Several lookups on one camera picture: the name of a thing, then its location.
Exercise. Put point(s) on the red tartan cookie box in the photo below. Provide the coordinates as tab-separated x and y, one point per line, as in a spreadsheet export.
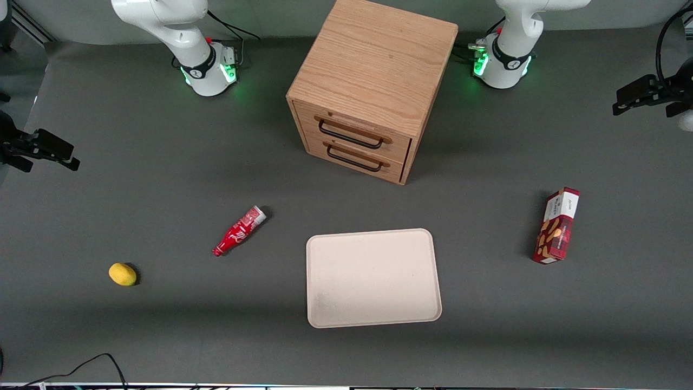
556	227

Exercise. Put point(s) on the beige plastic tray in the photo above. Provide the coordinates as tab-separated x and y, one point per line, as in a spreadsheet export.
373	279

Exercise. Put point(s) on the wooden drawer front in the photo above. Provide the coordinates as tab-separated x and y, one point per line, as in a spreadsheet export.
391	172
398	147

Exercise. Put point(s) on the red cola bottle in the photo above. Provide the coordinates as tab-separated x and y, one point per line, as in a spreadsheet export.
238	232

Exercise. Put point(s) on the wooden drawer cabinet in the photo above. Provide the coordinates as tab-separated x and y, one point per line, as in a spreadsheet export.
373	59

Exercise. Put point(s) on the yellow lemon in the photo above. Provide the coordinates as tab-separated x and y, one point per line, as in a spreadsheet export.
122	274

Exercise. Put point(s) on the black clamp mount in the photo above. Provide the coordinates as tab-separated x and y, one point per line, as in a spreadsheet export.
43	145
644	92

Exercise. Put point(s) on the aluminium frame rail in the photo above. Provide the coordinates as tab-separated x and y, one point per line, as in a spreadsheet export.
30	24

